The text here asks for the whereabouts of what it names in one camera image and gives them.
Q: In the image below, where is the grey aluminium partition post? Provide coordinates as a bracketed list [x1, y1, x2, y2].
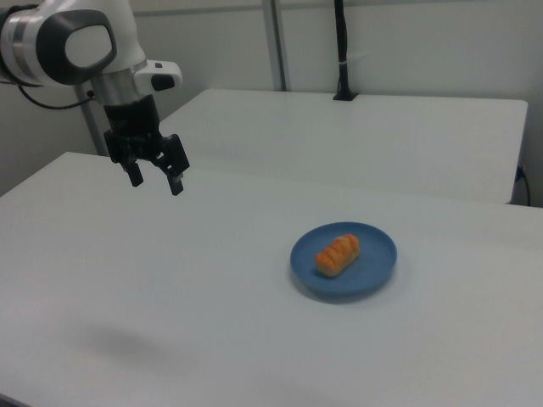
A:
[260, 0, 292, 92]
[81, 84, 109, 157]

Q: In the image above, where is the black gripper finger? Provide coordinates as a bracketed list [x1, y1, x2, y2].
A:
[126, 160, 145, 188]
[165, 164, 185, 197]

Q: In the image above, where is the dark cable with blue plug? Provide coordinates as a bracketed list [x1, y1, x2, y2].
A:
[514, 166, 534, 207]

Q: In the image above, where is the orange-brown bread roll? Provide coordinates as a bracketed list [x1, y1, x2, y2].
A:
[314, 234, 361, 277]

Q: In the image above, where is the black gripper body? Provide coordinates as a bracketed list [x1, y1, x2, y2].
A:
[101, 94, 191, 176]

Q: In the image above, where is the blue round plate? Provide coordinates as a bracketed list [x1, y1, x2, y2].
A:
[289, 221, 399, 298]

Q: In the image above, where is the black camera pole with base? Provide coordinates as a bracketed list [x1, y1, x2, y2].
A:
[332, 0, 360, 102]

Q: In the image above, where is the dark gripper cable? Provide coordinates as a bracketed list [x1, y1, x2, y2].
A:
[16, 82, 93, 110]

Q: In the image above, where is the white side table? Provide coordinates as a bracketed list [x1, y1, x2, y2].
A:
[159, 87, 529, 205]

